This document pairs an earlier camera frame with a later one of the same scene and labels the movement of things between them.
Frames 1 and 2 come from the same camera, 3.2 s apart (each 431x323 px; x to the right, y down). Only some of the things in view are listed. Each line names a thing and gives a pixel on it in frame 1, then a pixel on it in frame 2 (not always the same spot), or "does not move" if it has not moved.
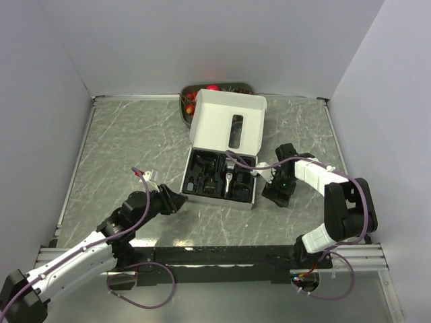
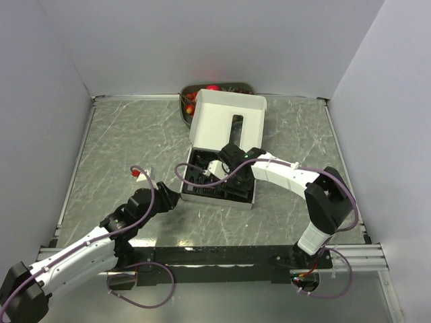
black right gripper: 279,169 to 242,191
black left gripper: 172,201 does not move
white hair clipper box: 225,136 does not move
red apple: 213,87 does not move
